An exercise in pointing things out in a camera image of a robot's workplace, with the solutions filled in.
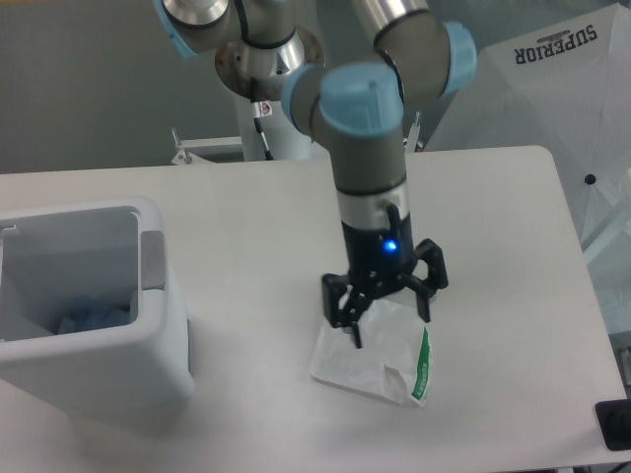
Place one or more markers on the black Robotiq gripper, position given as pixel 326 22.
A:
pixel 381 264

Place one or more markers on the white green plastic wrapper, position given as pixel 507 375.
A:
pixel 394 362

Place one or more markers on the crushed clear plastic bottle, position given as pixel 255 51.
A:
pixel 89 317

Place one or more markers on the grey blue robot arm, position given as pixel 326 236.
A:
pixel 355 112

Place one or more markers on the white plastic trash can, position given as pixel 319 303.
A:
pixel 100 252

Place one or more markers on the metal clamp screw right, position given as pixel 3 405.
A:
pixel 412 142

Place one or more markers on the black device at table edge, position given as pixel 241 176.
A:
pixel 614 421

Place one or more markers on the white Superior umbrella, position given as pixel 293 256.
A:
pixel 565 88

